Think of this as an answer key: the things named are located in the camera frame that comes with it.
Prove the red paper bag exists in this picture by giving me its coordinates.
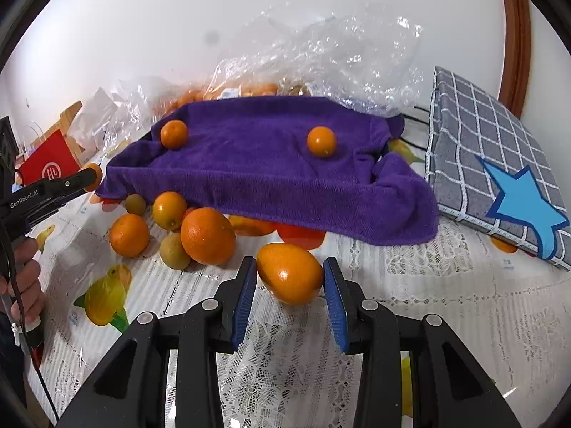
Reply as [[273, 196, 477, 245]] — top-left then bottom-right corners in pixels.
[[18, 130, 81, 185]]

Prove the purple towel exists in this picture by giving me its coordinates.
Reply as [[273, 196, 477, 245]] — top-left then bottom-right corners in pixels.
[[95, 96, 440, 247]]

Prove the black cable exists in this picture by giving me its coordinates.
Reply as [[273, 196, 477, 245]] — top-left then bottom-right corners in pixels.
[[0, 220, 60, 424]]

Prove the white plastic bag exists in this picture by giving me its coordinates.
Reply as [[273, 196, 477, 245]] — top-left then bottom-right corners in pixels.
[[71, 87, 120, 152]]

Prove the grey checked box blue star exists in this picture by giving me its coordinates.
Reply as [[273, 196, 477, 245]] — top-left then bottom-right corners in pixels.
[[425, 66, 571, 272]]

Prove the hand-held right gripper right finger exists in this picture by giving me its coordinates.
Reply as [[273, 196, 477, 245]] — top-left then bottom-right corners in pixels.
[[323, 257, 522, 428]]

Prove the cardboard box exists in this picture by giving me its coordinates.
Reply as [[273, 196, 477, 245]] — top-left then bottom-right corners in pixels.
[[31, 100, 90, 165]]

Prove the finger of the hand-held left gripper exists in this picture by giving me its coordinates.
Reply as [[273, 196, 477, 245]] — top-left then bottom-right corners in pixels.
[[27, 168, 96, 228]]

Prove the tiny orange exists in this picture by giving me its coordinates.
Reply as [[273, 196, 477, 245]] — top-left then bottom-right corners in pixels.
[[82, 163, 103, 192]]

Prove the clear bag of small oranges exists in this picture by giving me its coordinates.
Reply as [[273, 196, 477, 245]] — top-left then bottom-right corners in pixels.
[[203, 49, 290, 100]]

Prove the oval orange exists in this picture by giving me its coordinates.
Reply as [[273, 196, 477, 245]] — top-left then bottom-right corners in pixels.
[[256, 243, 323, 305]]

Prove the small round orange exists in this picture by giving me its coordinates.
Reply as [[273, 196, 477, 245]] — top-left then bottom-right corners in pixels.
[[307, 126, 337, 158], [160, 120, 189, 150]]

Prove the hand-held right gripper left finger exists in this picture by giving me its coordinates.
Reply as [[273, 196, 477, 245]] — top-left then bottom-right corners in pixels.
[[58, 256, 258, 428]]

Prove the large orange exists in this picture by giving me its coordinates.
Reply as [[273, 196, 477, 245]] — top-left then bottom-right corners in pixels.
[[181, 207, 236, 266]]

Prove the crumpled clear bag of mandarins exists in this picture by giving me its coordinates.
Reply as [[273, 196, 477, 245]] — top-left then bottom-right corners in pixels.
[[105, 78, 210, 146]]

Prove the person's left hand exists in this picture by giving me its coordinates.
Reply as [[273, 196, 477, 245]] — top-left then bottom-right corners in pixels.
[[0, 236, 45, 335]]

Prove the clear bag of husked berries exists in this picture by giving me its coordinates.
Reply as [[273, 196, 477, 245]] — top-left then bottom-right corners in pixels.
[[250, 2, 424, 117]]

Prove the wooden door frame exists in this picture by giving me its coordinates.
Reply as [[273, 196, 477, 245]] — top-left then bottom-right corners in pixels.
[[499, 0, 532, 117]]

